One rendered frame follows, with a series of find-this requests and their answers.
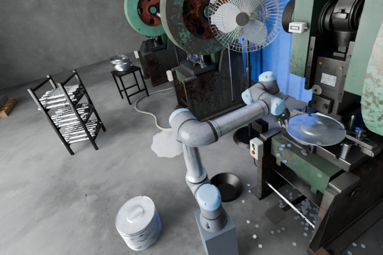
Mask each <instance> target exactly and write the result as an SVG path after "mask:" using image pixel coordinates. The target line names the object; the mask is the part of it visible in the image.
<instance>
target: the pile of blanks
mask: <svg viewBox="0 0 383 255"><path fill-rule="evenodd" d="M116 228H117V227H116ZM117 230H118V229H117ZM161 230H162V223H161V220H160V217H159V215H158V213H157V211H156V208H155V207H154V215H153V218H152V220H151V222H150V223H149V224H148V225H147V226H146V227H145V228H144V229H143V230H141V231H139V232H137V233H134V234H131V235H128V234H123V233H121V232H120V231H119V230H118V231H119V233H120V235H121V236H122V237H123V239H124V240H125V242H126V243H127V245H128V246H129V247H130V248H131V249H133V250H145V249H148V247H151V246H152V245H153V244H154V243H155V242H156V241H157V239H158V238H159V236H160V234H161Z"/></svg>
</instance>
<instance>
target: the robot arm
mask: <svg viewBox="0 0 383 255"><path fill-rule="evenodd" d="M281 93H282V91H280V89H279V86H278V83H277V81H276V78H275V75H274V73H273V72H270V71H268V72H264V73H262V74H261V75H260V76H259V82H257V83H256V84H255V85H253V86H252V87H250V88H249V89H247V90H246V91H244V92H243V93H242V98H243V100H244V102H245V103H246V104H247V106H245V107H243V108H240V109H238V110H236V111H234V112H231V113H229V114H227V115H225V116H223V117H220V118H218V119H216V120H214V121H210V120H208V121H205V122H199V121H198V119H197V118H196V117H195V116H194V115H193V114H192V112H191V111H189V110H188V109H185V108H181V109H177V110H175V111H174V112H173V113H172V115H171V116H170V118H169V123H170V126H171V127H172V128H173V131H174V135H175V138H176V141H177V142H179V143H180V144H181V148H182V152H183V155H184V158H185V163H186V167H187V170H188V171H187V173H186V182H187V184H188V186H189V187H190V189H191V191H192V193H193V195H194V196H195V198H196V200H197V202H198V204H199V206H200V209H201V214H200V221H201V225H202V226H203V228H204V229H205V230H207V231H208V232H212V233H215V232H219V231H221V230H222V229H223V228H224V227H225V226H226V223H227V214H226V211H225V210H224V209H223V207H222V202H221V194H220V192H219V190H218V189H217V187H216V186H215V185H213V184H212V183H211V182H210V181H209V178H208V176H207V171H206V169H205V168H204V167H203V165H202V160H201V155H200V152H199V147H201V146H206V145H210V144H212V143H214V142H216V141H218V140H219V138H220V137H221V136H223V135H225V134H228V133H230V132H232V131H234V130H236V129H238V128H241V127H242V126H245V125H247V124H249V123H250V122H253V121H255V120H257V119H259V118H261V117H264V116H266V115H268V114H270V113H272V116H273V118H274V121H275V120H276V121H277V122H278V123H279V124H280V127H284V128H287V127H288V124H289V121H290V111H289V110H288V108H286V103H285V101H283V99H282V95H281ZM283 120H284V121H285V123H284V122H283ZM276 121H275V122H276Z"/></svg>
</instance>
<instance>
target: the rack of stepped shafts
mask: <svg viewBox="0 0 383 255"><path fill-rule="evenodd" d="M74 76H76V78H77V80H78V82H79V84H78V85H69V86H66V87H64V85H65V84H66V83H67V82H69V81H70V80H71V79H72V78H73V77H74ZM47 77H48V78H47V79H45V80H44V81H43V82H41V83H40V84H39V85H37V86H36V87H35V88H34V89H32V88H29V89H28V91H29V93H30V95H31V96H32V97H33V99H34V100H35V102H36V103H37V105H38V106H39V108H38V110H41V111H42V112H43V114H44V115H45V117H46V118H47V120H48V121H49V123H50V124H51V126H52V127H53V129H54V130H55V132H56V134H57V135H58V137H59V138H60V140H61V141H62V145H65V147H66V149H67V150H68V152H69V153H70V154H71V155H74V152H73V151H72V149H71V148H70V145H71V144H72V143H77V142H83V141H87V140H90V141H91V143H92V145H93V147H94V148H95V150H98V147H97V145H96V143H95V139H96V137H97V135H98V133H99V130H100V128H102V130H103V132H105V131H106V129H105V127H104V125H103V122H102V121H101V119H100V117H99V115H98V113H97V111H96V109H95V107H94V105H93V103H92V101H91V99H90V97H89V95H88V93H87V91H86V89H85V87H84V85H83V83H82V81H81V79H80V77H79V75H78V73H77V71H76V70H75V69H74V70H73V74H71V75H70V76H69V77H68V78H67V79H66V80H64V81H63V82H59V83H58V85H59V87H60V88H58V87H57V86H56V84H55V82H54V80H53V79H52V77H51V75H47ZM48 81H50V83H51V84H52V86H53V87H54V89H52V90H51V91H47V92H46V94H44V95H43V97H42V98H40V99H38V97H37V95H36V94H35V91H36V90H37V89H39V88H40V87H41V86H42V85H44V84H45V83H46V82H48ZM84 95H85V96H86V98H87V100H88V103H85V104H77V103H78V102H79V101H80V100H81V98H82V97H83V96H84ZM42 100H44V101H42ZM68 105H70V106H68ZM62 106H65V107H63V108H61V109H58V111H56V113H57V115H53V116H52V118H51V117H50V115H49V114H48V111H49V110H50V109H53V108H58V107H62ZM93 112H94V114H95V116H96V118H97V119H96V120H89V118H90V116H91V114H92V113H93ZM53 119H56V121H53ZM65 126H67V128H66V130H67V131H66V132H65V134H61V132H60V131H59V130H60V128H62V127H65ZM63 136H66V138H64V137H63Z"/></svg>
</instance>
